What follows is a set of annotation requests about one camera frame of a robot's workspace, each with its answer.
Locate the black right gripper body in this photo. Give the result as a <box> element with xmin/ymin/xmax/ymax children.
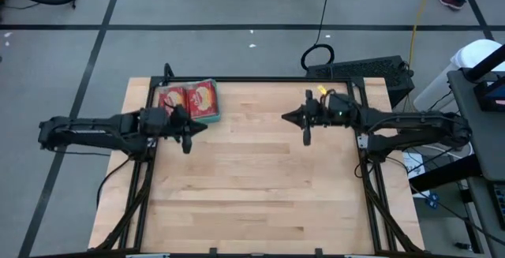
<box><xmin>303</xmin><ymin>90</ymin><xmax>356</xmax><ymax>148</ymax></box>

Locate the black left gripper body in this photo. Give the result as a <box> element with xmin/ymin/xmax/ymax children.
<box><xmin>138</xmin><ymin>105</ymin><xmax>193</xmax><ymax>155</ymax></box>

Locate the red microwave popcorn bag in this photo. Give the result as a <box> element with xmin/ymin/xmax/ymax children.
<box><xmin>158</xmin><ymin>85</ymin><xmax>189</xmax><ymax>111</ymax></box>
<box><xmin>185</xmin><ymin>79</ymin><xmax>219</xmax><ymax>120</ymax></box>

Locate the teal plastic basket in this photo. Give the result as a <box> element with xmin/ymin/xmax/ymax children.
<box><xmin>156</xmin><ymin>77</ymin><xmax>222</xmax><ymax>125</ymax></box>

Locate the white paper sheet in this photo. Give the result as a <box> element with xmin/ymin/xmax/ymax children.
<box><xmin>402</xmin><ymin>151</ymin><xmax>426</xmax><ymax>199</ymax></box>

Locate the black desk crossbar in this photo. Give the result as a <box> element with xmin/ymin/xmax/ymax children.
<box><xmin>409</xmin><ymin>154</ymin><xmax>483</xmax><ymax>193</ymax></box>

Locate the white round bin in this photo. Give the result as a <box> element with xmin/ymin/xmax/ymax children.
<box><xmin>413</xmin><ymin>39</ymin><xmax>505</xmax><ymax>112</ymax></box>

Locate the grey desk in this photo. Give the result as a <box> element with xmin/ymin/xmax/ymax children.
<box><xmin>447</xmin><ymin>68</ymin><xmax>505</xmax><ymax>183</ymax></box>

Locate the black blue-lit device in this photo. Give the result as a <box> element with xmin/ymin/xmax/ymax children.
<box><xmin>473</xmin><ymin>80</ymin><xmax>505</xmax><ymax>113</ymax></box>

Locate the black slanted pole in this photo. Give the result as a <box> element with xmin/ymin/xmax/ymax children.
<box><xmin>465</xmin><ymin>43</ymin><xmax>505</xmax><ymax>82</ymax></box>

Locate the black metal table frame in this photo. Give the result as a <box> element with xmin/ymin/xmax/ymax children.
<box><xmin>89</xmin><ymin>62</ymin><xmax>426</xmax><ymax>258</ymax></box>

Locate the black floor cable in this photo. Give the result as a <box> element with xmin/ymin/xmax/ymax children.
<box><xmin>95</xmin><ymin>155</ymin><xmax>133</xmax><ymax>210</ymax></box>

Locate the black hanging power cable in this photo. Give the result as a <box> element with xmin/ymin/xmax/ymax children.
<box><xmin>301</xmin><ymin>0</ymin><xmax>335</xmax><ymax>72</ymax></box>

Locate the yellow extension cable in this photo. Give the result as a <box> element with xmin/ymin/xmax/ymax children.
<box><xmin>406</xmin><ymin>0</ymin><xmax>436</xmax><ymax>69</ymax></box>

